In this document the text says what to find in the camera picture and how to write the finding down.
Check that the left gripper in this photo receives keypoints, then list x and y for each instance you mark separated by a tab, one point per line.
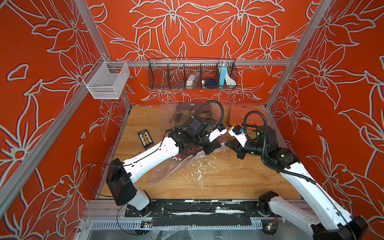
212	145

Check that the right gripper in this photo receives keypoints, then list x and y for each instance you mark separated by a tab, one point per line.
239	148

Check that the clear plastic vacuum bag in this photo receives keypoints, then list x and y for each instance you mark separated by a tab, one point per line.
169	168

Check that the red black plaid shirt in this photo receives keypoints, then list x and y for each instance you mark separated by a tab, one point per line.
189	155

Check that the yellow green plaid shirt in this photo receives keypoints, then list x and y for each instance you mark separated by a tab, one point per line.
181	117

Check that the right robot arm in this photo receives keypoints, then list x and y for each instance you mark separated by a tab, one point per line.
328	220

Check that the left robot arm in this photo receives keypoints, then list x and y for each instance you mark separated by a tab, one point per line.
197	132

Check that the orange plastic tool case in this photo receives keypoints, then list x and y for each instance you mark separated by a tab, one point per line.
237	114

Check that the dark blue round object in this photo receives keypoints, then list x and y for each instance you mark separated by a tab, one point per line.
211	84

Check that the small picture card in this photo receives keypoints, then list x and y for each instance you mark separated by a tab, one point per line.
146	139

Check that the grey packet in basket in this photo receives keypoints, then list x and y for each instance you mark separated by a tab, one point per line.
192	81

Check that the light blue box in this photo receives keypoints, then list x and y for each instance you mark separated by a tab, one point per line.
223	73

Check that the black wire wall basket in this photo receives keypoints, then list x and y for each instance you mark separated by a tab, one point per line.
172	73

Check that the white wire wall basket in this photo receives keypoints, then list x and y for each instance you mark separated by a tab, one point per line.
106	81

